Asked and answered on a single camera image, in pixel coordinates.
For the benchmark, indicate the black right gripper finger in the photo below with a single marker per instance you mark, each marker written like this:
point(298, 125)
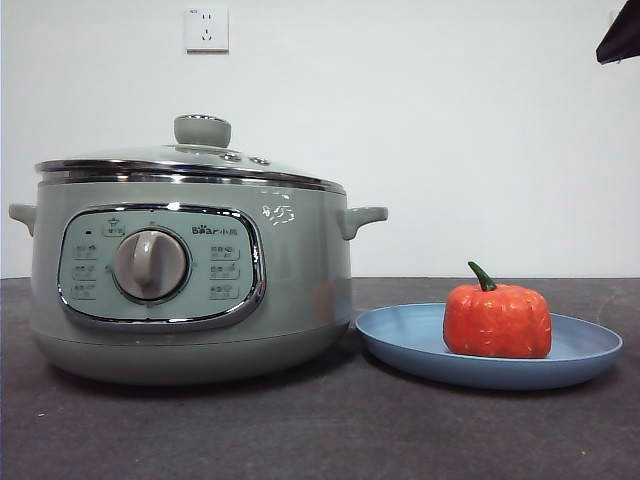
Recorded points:
point(622, 40)

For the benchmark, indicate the orange pumpkin with green stem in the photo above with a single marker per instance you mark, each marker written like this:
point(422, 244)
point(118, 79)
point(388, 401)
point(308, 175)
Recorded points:
point(495, 320)

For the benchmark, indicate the glass lid with green knob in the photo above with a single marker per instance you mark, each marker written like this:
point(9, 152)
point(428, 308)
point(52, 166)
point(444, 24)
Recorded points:
point(202, 131)

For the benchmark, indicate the blue plate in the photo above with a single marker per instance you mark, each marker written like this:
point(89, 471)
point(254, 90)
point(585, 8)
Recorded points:
point(400, 335)

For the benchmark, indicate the pale green electric steamer pot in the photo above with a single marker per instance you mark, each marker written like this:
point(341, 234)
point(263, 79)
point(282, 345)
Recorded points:
point(300, 280)

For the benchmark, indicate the white wall socket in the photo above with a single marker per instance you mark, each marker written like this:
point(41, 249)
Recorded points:
point(207, 30)

